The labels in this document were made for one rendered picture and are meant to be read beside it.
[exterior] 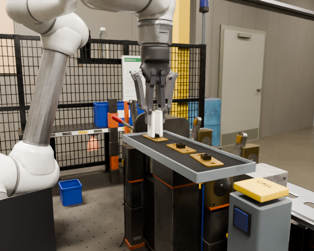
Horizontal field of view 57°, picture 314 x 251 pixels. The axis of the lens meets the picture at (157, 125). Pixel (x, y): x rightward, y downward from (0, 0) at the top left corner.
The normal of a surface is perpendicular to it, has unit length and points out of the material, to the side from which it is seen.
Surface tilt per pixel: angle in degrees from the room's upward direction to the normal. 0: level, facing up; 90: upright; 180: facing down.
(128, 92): 90
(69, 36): 101
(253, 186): 0
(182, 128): 90
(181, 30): 90
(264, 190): 0
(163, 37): 90
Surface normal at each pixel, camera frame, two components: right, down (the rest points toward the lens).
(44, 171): 0.84, 0.15
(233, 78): 0.60, 0.14
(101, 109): 0.37, 0.16
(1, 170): 0.80, -0.49
